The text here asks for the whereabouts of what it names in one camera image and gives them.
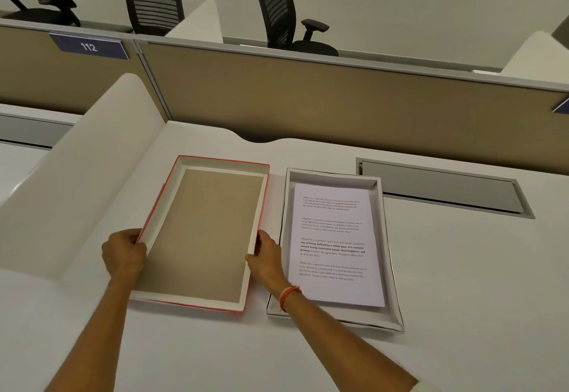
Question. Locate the white cardboard box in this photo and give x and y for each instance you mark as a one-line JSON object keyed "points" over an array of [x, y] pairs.
{"points": [[391, 271]]}

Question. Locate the orange thread wristband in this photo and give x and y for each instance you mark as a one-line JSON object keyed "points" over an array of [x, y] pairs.
{"points": [[289, 297]]}

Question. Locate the cream right sleeve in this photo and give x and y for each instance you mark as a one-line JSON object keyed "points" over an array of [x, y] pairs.
{"points": [[426, 387]]}

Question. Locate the white desk divider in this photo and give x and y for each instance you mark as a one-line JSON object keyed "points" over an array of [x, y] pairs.
{"points": [[200, 25], [538, 58], [80, 183]]}

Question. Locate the person's right hand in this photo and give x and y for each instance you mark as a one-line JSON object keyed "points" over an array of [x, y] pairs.
{"points": [[269, 263]]}

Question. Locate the person's right forearm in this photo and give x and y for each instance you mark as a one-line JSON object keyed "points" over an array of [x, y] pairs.
{"points": [[346, 347]]}

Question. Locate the printed white paper sheet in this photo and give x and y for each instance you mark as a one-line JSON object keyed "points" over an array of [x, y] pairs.
{"points": [[338, 245]]}

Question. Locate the person's left hand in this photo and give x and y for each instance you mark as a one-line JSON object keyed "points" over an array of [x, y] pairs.
{"points": [[124, 256]]}

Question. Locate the wide beige partition panel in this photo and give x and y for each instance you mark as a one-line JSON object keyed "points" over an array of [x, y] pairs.
{"points": [[355, 107]]}

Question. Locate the red box lid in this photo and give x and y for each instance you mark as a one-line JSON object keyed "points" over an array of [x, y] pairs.
{"points": [[204, 227]]}

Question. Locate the blue number sign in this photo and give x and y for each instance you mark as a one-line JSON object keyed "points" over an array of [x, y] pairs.
{"points": [[562, 107], [89, 46]]}

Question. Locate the person's left forearm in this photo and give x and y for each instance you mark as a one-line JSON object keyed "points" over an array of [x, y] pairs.
{"points": [[93, 338]]}

